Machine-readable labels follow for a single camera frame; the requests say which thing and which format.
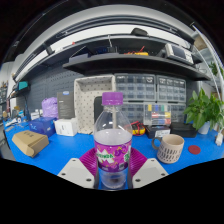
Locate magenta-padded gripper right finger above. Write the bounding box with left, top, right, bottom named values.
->
left=127, top=147, right=169, bottom=190

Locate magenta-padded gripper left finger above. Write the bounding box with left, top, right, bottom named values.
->
left=57, top=147, right=100, bottom=190

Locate purple-capped clear drink bottle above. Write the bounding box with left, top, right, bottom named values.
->
left=93, top=91, right=134, bottom=191

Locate beige patterned ceramic mug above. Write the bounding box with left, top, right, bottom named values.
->
left=151, top=133, right=185, bottom=165

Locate black box with white label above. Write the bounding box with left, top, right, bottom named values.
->
left=145, top=124, right=172, bottom=139

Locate yellow multimeter with red leads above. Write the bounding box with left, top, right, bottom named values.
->
left=130, top=121, right=147, bottom=136

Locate small white box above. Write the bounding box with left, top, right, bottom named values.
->
left=53, top=117, right=79, bottom=137

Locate flat round red coaster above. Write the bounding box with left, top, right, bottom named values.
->
left=187, top=144, right=202, bottom=155

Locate plain black box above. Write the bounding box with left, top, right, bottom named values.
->
left=169, top=121, right=198, bottom=139

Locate brown cardboard box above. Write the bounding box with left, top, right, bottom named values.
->
left=11, top=129, right=50, bottom=158

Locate blue box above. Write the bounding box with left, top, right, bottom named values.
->
left=28, top=116, right=57, bottom=138

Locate black upright device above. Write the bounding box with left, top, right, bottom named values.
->
left=93, top=96, right=104, bottom=124

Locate dark grey upright box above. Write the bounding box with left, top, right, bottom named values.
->
left=56, top=90, right=76, bottom=120

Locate purple plastic bag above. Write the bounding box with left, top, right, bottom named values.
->
left=41, top=96, right=59, bottom=120

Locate white perforated tray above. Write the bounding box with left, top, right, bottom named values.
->
left=73, top=75, right=117, bottom=135

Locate green leafy potted plant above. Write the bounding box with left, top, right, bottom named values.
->
left=182, top=88, right=224, bottom=135

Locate black overhead shelf unit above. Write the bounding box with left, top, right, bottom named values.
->
left=13, top=24, right=211, bottom=83

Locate white metal rack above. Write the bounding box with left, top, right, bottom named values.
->
left=191, top=23, right=224, bottom=101

